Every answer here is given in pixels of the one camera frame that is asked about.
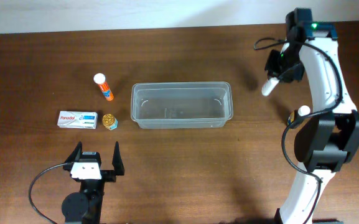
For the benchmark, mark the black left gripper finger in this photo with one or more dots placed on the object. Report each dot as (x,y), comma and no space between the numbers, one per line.
(75,155)
(117,161)

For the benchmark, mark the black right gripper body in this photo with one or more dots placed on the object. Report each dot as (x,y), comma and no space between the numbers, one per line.
(276,69)

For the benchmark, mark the dark bottle white cap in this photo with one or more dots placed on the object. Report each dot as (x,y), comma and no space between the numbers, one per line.
(294,118)

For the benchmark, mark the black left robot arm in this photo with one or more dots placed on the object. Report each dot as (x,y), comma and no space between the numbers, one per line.
(85,205)

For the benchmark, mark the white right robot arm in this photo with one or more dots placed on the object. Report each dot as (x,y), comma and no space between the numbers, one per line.
(329,137)

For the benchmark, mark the clear plastic container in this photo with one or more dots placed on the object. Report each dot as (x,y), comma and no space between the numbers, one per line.
(181,105)

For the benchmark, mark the white Panadol box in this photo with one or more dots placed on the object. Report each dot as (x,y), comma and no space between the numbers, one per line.
(77,119)

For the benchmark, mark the small gold-lidded jar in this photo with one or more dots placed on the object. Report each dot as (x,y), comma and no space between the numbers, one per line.
(109,121)

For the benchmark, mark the orange effervescent tablet tube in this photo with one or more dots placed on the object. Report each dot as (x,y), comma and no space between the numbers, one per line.
(100,80)

